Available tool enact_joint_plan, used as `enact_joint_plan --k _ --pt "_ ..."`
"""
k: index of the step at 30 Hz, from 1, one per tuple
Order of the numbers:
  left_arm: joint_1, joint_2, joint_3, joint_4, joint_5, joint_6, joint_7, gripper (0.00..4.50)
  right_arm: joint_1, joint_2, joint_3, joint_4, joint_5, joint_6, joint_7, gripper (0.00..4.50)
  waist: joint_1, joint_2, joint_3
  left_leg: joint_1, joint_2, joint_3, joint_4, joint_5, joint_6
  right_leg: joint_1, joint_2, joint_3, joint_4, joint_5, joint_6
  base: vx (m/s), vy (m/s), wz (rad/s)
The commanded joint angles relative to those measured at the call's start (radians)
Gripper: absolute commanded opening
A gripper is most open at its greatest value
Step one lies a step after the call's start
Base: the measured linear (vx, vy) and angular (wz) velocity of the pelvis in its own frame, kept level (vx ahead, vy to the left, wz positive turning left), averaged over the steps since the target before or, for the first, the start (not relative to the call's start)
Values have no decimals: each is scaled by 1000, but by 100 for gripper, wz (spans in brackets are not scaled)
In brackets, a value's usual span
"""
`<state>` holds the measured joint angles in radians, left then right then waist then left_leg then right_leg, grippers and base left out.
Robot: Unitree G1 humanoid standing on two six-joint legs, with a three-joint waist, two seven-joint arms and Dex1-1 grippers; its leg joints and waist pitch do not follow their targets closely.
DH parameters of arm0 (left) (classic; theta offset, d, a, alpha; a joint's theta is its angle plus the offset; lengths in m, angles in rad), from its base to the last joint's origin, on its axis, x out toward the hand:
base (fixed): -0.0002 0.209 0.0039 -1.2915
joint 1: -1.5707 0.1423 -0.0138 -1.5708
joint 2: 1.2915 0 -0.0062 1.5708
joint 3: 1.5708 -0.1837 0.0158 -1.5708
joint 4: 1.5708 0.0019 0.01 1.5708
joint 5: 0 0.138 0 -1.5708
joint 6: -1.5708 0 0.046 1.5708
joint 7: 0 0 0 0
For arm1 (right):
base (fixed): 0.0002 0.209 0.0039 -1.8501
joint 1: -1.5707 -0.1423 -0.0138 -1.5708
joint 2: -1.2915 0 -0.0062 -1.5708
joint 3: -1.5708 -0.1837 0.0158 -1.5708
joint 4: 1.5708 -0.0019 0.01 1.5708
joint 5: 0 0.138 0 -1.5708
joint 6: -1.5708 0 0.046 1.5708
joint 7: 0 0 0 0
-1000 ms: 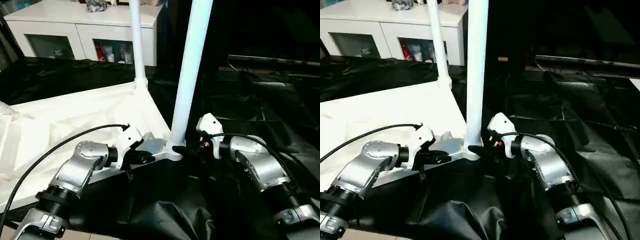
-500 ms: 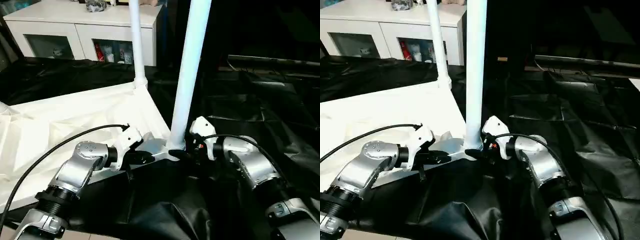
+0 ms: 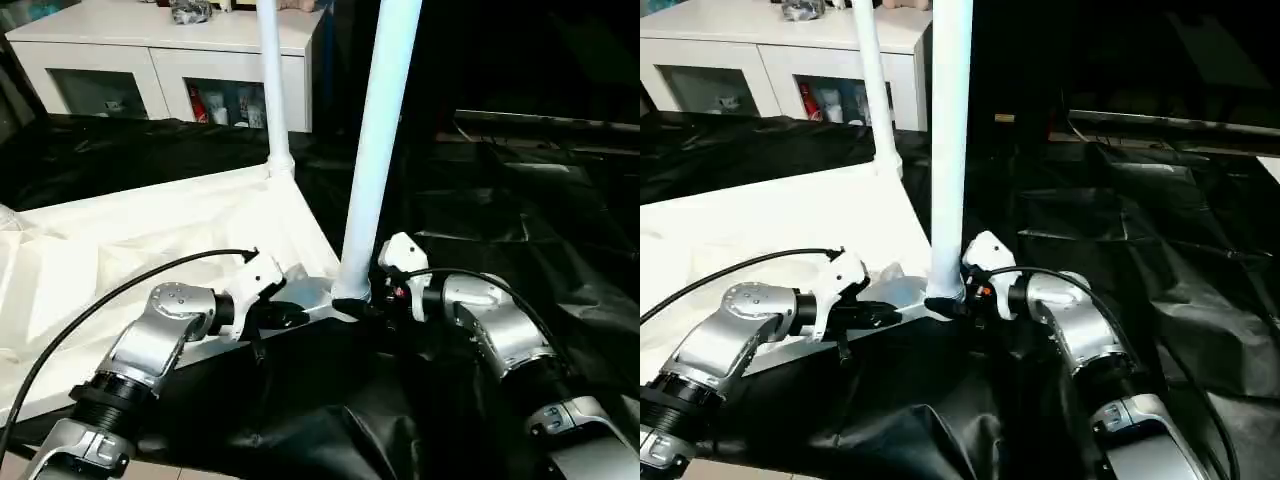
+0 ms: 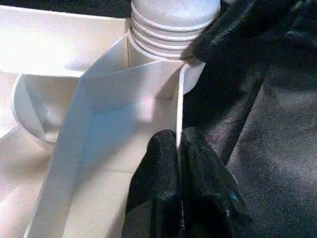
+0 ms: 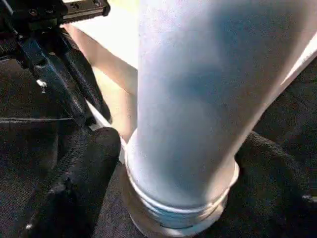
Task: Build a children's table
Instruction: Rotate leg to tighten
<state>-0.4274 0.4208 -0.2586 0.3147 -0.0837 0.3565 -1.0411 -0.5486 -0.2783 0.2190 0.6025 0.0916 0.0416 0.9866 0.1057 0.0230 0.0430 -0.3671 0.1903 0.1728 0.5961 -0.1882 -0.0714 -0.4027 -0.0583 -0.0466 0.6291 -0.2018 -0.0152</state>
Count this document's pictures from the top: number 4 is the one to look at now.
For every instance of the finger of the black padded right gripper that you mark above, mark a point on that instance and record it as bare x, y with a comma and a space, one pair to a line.
233, 29

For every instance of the white plastic table top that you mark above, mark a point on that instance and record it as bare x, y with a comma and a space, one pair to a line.
59, 124

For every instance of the white plastic table leg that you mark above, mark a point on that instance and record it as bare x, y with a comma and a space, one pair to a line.
168, 25

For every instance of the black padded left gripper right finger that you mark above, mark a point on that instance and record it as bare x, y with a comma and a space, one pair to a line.
213, 198

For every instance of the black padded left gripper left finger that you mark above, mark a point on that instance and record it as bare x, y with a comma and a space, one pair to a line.
156, 193

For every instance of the black work mat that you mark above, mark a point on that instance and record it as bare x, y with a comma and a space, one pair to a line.
267, 129

